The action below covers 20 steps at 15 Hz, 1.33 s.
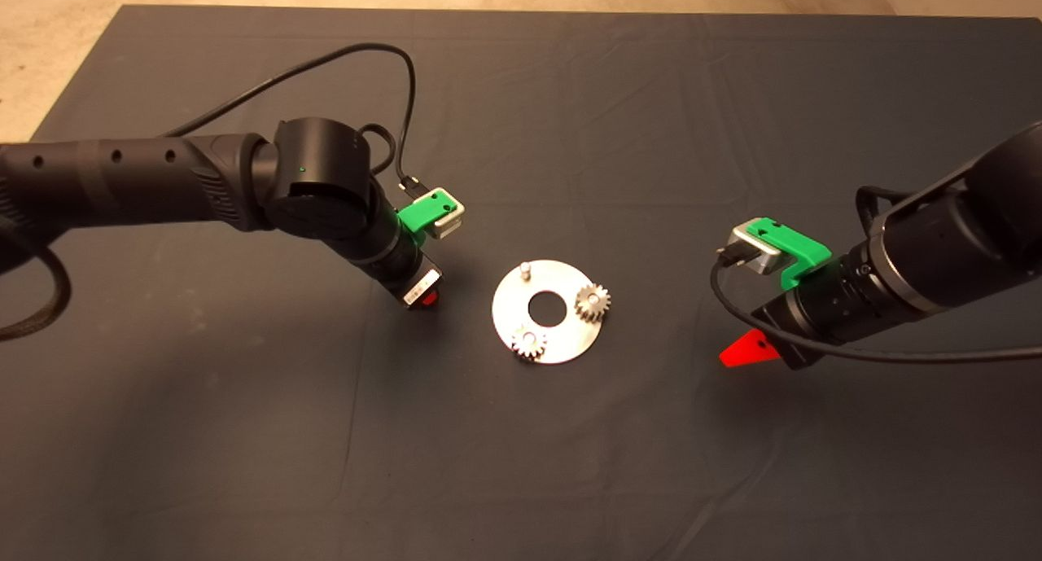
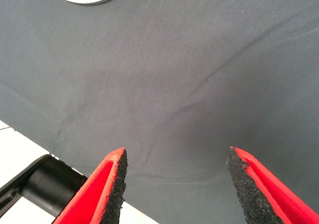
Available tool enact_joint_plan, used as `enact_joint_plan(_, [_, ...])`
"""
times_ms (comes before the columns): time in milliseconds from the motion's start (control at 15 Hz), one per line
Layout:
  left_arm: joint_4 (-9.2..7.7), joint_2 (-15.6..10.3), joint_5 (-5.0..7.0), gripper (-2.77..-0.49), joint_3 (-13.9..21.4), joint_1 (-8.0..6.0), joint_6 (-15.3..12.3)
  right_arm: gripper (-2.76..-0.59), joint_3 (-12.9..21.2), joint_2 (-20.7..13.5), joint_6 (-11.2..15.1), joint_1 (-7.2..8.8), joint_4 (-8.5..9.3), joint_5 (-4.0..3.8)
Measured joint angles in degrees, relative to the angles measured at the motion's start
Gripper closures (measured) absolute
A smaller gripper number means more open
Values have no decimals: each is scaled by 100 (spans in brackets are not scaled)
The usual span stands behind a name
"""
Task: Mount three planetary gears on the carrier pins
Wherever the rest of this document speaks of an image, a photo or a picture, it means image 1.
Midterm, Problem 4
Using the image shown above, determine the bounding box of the thick black braided sleeve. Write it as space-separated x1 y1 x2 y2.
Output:
0 219 72 340

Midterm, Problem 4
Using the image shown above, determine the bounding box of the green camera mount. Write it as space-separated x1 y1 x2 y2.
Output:
747 217 833 291
396 188 457 244

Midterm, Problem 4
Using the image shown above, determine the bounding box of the green left camera mount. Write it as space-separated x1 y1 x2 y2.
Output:
396 188 457 244

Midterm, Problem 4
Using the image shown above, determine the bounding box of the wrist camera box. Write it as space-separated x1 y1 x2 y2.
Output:
729 221 784 275
427 188 466 240

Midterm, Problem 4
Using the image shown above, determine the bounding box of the steel planetary gear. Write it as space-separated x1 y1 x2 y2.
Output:
510 325 548 362
575 284 612 322

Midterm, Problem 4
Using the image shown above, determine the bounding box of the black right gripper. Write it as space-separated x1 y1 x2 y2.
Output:
719 288 831 370

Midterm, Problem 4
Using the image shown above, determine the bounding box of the round metal carrier plate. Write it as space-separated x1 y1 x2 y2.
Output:
492 260 607 365

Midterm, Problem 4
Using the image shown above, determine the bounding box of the dark grey table cloth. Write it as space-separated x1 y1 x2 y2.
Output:
0 6 1042 561

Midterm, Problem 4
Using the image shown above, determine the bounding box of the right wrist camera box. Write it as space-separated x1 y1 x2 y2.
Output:
729 221 784 275

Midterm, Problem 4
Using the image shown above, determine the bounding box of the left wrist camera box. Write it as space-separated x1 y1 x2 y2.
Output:
427 188 466 240

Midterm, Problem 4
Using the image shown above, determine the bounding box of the green right camera mount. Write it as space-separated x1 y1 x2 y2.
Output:
747 217 833 291

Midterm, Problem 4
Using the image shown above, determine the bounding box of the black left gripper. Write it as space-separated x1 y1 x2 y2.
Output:
383 252 445 310

